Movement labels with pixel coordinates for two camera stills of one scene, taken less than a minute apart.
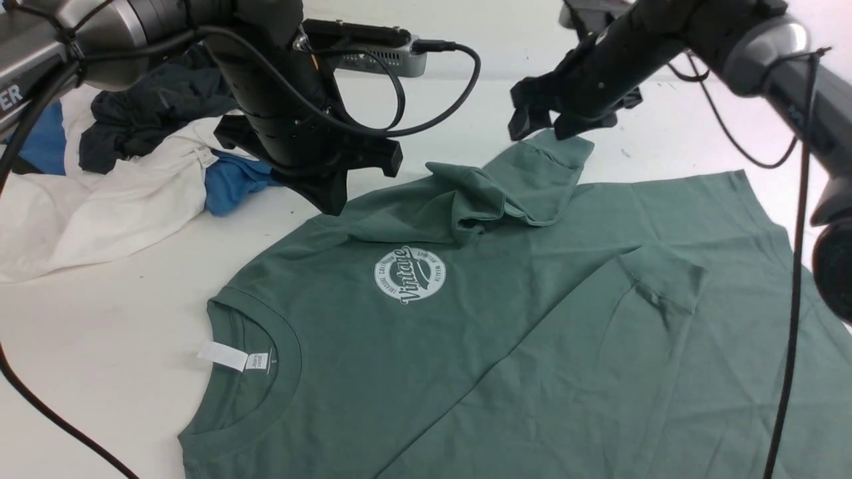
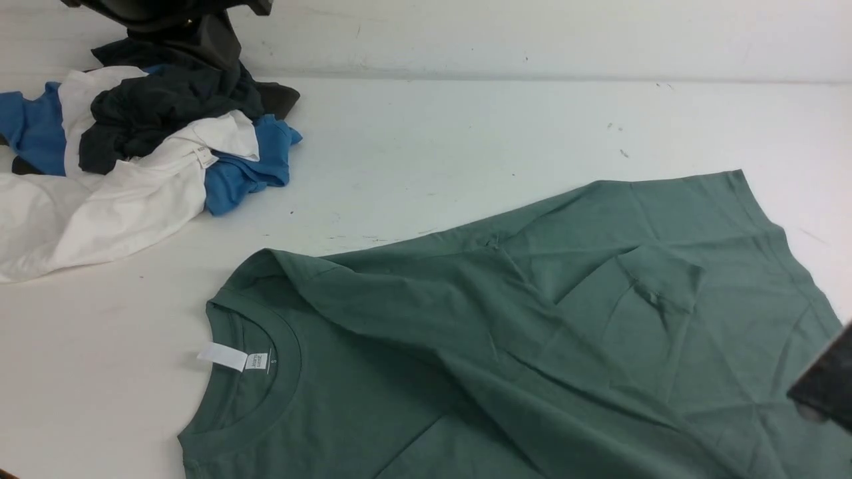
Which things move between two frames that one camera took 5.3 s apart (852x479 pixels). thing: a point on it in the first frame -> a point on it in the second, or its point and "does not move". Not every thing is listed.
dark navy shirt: [176, 89] does not move
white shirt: [49, 221] does not move
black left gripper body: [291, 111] -> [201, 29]
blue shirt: [230, 181] does not move
